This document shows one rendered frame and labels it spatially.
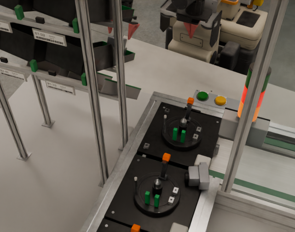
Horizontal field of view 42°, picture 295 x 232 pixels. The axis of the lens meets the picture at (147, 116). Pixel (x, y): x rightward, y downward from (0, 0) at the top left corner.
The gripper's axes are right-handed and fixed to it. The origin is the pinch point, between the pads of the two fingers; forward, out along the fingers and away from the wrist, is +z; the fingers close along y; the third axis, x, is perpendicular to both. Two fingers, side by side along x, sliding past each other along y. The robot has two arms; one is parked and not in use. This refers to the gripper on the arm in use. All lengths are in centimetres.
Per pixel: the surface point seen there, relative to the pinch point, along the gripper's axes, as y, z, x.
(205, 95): 7.6, 25.9, 1.7
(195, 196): 17, 27, -42
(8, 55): -171, 124, 90
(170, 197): 10, 23, -47
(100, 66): -17.8, -4.5, -31.1
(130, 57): -15.3, 2.2, -16.0
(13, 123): -46, 20, -42
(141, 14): -94, 122, 188
